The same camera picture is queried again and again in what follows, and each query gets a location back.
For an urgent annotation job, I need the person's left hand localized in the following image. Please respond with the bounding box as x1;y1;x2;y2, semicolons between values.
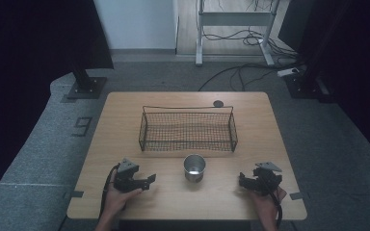
103;172;144;219

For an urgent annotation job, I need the white desk frame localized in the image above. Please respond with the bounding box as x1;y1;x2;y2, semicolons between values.
195;0;281;67

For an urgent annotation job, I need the white power strip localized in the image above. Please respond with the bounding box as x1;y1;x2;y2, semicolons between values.
277;66;301;78

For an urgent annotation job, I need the dark curtain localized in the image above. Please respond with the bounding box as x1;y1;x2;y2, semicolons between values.
277;0;370;162
0;0;115;213

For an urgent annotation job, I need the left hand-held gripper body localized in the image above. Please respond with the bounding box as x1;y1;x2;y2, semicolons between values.
113;157;143;193

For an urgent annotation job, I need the black wire mesh basket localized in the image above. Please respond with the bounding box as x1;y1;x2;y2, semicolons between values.
138;105;239;153

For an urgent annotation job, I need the black stand with base plate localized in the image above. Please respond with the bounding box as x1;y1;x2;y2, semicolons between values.
66;62;108;100
283;61;330;100

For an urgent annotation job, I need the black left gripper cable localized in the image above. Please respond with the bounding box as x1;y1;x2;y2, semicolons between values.
98;163;121;219

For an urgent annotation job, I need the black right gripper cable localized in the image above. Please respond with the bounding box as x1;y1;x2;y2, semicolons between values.
262;179;284;229

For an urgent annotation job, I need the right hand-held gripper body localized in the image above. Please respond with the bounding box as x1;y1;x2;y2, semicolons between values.
252;161;283;197

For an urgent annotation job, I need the metal cup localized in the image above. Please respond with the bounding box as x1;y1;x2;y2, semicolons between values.
182;153;207;184

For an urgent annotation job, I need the person's right hand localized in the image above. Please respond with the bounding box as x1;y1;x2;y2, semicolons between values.
250;186;288;224

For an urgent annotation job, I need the tangle of black floor cables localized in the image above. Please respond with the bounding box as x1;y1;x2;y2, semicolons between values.
198;0;303;92

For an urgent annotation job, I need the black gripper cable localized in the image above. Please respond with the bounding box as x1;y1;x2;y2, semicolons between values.
98;163;121;219
262;179;284;229

